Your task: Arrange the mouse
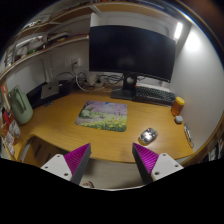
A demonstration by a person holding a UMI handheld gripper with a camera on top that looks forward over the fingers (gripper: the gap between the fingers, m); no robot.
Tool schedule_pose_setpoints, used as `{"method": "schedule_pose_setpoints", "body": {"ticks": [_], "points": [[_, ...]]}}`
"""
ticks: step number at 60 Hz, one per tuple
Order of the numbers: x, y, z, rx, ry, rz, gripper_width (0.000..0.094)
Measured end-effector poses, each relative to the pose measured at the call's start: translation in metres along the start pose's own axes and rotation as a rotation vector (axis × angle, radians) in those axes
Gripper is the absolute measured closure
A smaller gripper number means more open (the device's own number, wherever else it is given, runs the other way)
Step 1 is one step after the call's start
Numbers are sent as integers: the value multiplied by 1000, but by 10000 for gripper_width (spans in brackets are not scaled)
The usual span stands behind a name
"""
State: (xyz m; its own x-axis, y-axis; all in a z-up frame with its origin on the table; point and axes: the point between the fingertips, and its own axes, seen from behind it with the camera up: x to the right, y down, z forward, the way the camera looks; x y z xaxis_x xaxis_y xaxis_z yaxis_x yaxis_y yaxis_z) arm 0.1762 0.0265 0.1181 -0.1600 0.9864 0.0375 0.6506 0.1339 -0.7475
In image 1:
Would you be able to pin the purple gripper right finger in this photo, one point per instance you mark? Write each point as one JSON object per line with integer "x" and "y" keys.
{"x": 153, "y": 166}

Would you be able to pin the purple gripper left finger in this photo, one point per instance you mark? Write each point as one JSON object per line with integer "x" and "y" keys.
{"x": 71, "y": 166}

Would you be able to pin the silver computer mouse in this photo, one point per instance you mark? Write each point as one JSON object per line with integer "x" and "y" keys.
{"x": 148, "y": 135}

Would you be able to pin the floral landscape mouse pad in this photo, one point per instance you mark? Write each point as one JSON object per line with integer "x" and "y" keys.
{"x": 103, "y": 115}

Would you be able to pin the small grey cube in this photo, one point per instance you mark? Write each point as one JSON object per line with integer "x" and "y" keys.
{"x": 178, "y": 119}

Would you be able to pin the orange pill bottle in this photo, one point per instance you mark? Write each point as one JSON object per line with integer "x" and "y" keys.
{"x": 177, "y": 106}

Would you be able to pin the green water jug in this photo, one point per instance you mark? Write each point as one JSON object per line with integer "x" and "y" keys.
{"x": 21, "y": 106}

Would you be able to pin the dark mechanical keyboard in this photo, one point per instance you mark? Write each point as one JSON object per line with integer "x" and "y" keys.
{"x": 152, "y": 95}

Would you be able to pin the black computer monitor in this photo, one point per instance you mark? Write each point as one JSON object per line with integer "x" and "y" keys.
{"x": 133, "y": 52}

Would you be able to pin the wooden wall shelf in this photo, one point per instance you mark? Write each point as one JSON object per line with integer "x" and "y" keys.
{"x": 55, "y": 31}

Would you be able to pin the white wall lamp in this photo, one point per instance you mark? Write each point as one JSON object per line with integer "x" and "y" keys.
{"x": 178, "y": 30}

